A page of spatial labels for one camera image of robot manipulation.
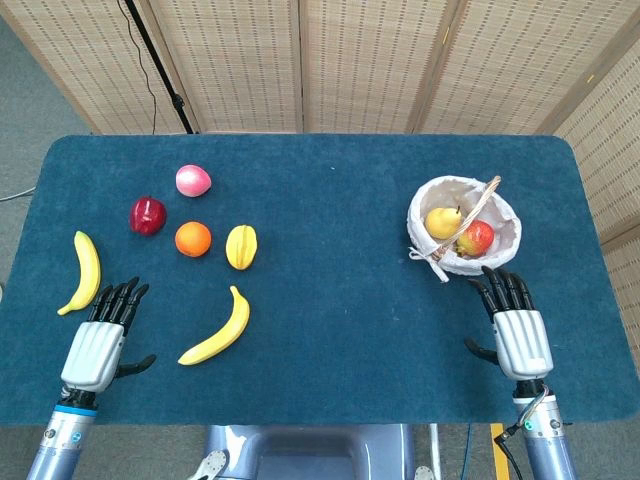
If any yellow pear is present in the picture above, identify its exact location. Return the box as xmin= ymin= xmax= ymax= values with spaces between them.
xmin=424 ymin=204 xmax=464 ymax=241

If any wicker basket with cloth liner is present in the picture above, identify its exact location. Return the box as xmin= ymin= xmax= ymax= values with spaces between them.
xmin=406 ymin=174 xmax=523 ymax=284

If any orange fruit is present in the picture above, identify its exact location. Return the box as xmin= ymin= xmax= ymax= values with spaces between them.
xmin=174 ymin=221 xmax=213 ymax=259

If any thin black hanging cable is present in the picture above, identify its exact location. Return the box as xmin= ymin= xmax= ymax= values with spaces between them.
xmin=116 ymin=0 xmax=159 ymax=135

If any yellow starfruit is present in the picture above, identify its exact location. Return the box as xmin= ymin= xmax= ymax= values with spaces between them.
xmin=225 ymin=224 xmax=259 ymax=271

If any red yellow apple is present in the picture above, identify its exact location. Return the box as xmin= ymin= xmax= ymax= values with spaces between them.
xmin=455 ymin=219 xmax=496 ymax=259

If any bamboo folding screen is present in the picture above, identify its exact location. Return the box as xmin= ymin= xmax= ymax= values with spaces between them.
xmin=0 ymin=0 xmax=640 ymax=321

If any grey loop cable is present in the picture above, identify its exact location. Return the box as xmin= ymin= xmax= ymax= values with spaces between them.
xmin=516 ymin=384 xmax=551 ymax=432

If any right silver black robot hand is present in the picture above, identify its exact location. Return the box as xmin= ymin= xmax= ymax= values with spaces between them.
xmin=463 ymin=266 xmax=555 ymax=384

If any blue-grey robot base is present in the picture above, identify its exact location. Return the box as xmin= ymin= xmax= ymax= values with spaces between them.
xmin=192 ymin=423 xmax=437 ymax=480

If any black stand pole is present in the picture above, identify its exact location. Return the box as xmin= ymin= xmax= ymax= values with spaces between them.
xmin=123 ymin=0 xmax=201 ymax=135

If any dark red apple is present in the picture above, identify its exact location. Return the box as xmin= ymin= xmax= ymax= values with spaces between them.
xmin=129 ymin=195 xmax=168 ymax=237

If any blue table cloth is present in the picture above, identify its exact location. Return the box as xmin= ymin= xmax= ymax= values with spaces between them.
xmin=0 ymin=133 xmax=640 ymax=427

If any pink peach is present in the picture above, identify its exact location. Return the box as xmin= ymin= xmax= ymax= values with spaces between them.
xmin=175 ymin=164 xmax=213 ymax=198

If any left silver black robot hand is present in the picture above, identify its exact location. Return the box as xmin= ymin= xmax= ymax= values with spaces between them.
xmin=59 ymin=276 xmax=158 ymax=394

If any black plug cable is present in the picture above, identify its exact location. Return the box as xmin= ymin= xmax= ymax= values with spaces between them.
xmin=493 ymin=424 xmax=526 ymax=480

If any yellow plastic banana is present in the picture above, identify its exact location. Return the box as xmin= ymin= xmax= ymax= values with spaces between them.
xmin=56 ymin=230 xmax=102 ymax=317
xmin=177 ymin=285 xmax=251 ymax=367

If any yellow floor tape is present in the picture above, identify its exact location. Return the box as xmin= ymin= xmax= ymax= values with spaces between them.
xmin=489 ymin=423 xmax=508 ymax=480

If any white floor cable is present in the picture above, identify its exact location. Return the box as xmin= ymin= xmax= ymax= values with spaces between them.
xmin=0 ymin=186 xmax=38 ymax=203

